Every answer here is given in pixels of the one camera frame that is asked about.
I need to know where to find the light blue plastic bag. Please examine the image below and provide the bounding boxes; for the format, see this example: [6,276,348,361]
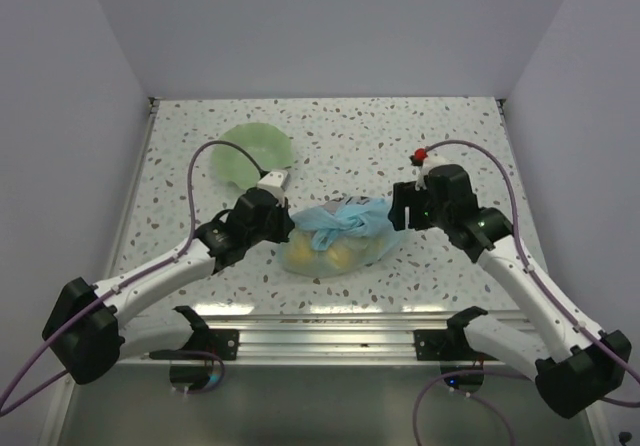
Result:
[278,196,404,278]

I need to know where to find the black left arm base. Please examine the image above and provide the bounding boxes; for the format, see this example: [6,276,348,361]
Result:
[149,306,240,361]

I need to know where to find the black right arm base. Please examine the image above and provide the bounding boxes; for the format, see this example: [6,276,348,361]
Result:
[413,306,492,362]

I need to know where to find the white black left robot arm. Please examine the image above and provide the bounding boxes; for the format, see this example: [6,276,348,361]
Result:
[42,186,294,385]

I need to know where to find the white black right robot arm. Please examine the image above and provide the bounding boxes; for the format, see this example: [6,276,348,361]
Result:
[389,164,632,419]

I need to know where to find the green wavy glass bowl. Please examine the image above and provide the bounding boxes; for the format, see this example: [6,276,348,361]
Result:
[211,123,294,190]

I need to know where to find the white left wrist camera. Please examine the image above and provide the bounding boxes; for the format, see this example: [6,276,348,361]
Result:
[256,170,290,203]

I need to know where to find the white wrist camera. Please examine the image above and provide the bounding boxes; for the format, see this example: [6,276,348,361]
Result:
[256,170,290,203]
[410,148,450,190]

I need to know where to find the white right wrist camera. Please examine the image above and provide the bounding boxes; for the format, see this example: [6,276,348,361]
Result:
[410,148,450,190]

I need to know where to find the aluminium front mounting rail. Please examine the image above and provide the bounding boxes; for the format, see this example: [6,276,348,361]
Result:
[64,313,556,367]

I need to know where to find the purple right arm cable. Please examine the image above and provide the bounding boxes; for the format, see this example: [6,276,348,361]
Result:
[411,139,640,446]

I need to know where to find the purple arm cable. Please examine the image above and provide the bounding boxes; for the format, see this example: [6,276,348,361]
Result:
[411,139,640,446]
[0,141,269,415]

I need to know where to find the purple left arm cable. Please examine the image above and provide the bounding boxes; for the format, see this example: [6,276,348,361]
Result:
[0,141,269,415]

